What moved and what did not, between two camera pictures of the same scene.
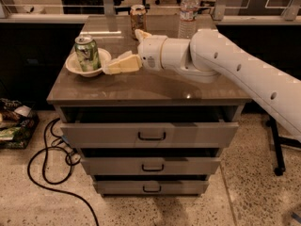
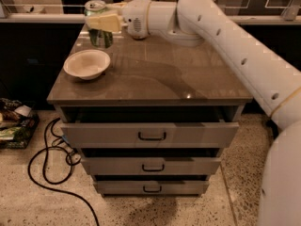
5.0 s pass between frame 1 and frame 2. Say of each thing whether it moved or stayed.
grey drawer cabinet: stayed
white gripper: moved
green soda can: moved
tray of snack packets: stayed
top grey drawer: stayed
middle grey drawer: stayed
